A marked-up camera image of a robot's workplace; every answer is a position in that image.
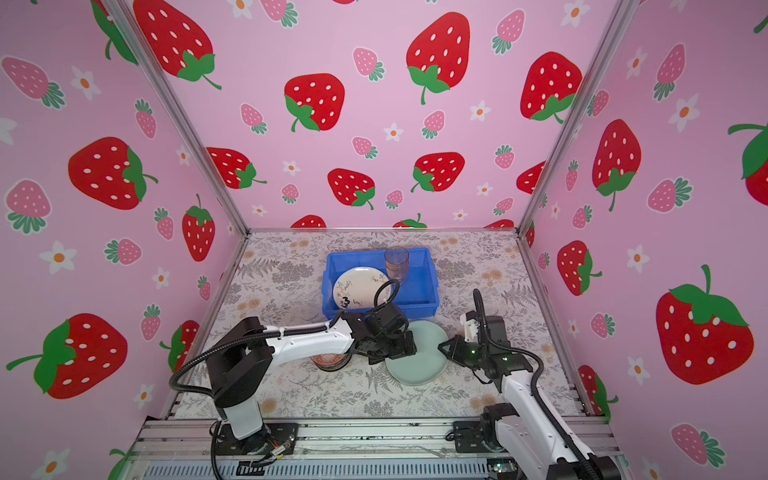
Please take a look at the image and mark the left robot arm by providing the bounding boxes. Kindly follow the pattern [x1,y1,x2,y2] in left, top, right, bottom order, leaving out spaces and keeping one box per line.
[205,304,417,454]

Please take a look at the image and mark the cream floral plate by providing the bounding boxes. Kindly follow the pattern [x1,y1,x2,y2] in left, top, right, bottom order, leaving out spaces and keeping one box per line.
[332,267,393,310]

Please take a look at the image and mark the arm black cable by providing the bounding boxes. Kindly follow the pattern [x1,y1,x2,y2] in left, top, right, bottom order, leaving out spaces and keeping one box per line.
[167,278,402,480]
[472,289,601,480]

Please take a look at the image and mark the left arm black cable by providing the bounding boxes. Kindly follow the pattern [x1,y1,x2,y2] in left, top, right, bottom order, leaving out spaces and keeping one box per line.
[167,278,402,480]

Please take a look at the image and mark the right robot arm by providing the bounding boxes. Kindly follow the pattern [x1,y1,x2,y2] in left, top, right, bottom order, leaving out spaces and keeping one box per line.
[438,335,621,479]

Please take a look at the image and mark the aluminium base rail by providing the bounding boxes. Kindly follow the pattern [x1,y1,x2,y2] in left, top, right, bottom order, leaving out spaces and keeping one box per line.
[110,412,630,479]

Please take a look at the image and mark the pink transparent cup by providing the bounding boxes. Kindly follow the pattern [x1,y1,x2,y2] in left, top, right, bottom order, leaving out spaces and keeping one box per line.
[383,246,411,287]

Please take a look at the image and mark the dark striped bottom bowl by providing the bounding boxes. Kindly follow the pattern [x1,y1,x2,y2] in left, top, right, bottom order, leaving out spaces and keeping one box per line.
[311,353,352,372]

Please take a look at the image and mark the green lit circuit board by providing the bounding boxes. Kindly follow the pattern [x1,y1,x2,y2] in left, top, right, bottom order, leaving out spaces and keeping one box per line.
[487,459,517,480]

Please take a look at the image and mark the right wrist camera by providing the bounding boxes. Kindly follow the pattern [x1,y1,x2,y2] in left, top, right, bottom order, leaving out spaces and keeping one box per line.
[460,311,511,347]

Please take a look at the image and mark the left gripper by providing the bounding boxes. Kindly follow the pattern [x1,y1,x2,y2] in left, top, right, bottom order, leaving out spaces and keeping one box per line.
[373,328,423,363]

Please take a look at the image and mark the blue plastic bin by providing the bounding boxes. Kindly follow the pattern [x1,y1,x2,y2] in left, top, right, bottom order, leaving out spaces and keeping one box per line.
[321,247,440,320]

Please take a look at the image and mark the green flower plate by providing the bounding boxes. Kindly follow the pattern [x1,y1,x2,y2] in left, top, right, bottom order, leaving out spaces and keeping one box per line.
[385,320,448,386]

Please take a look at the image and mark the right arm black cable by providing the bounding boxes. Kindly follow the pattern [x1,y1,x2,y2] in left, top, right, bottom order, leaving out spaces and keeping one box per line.
[472,289,601,480]

